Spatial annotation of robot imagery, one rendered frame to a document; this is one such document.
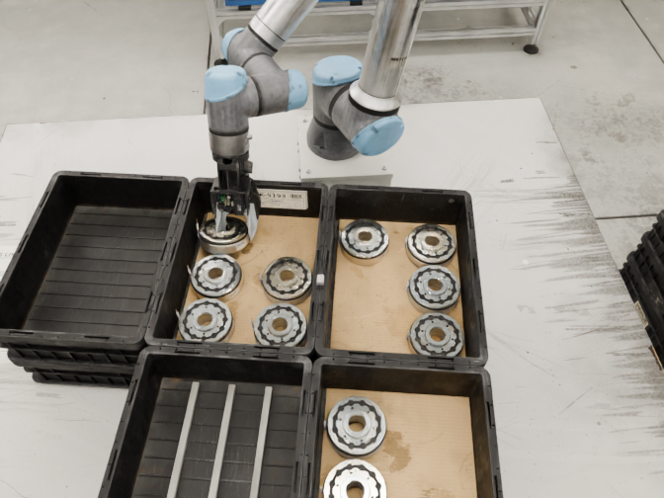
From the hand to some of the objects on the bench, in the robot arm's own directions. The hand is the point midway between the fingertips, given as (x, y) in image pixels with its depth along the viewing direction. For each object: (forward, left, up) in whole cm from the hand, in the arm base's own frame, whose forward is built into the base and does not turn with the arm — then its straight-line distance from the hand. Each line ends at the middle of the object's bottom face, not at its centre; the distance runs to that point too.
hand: (238, 232), depth 120 cm
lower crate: (+3, -28, -17) cm, 32 cm away
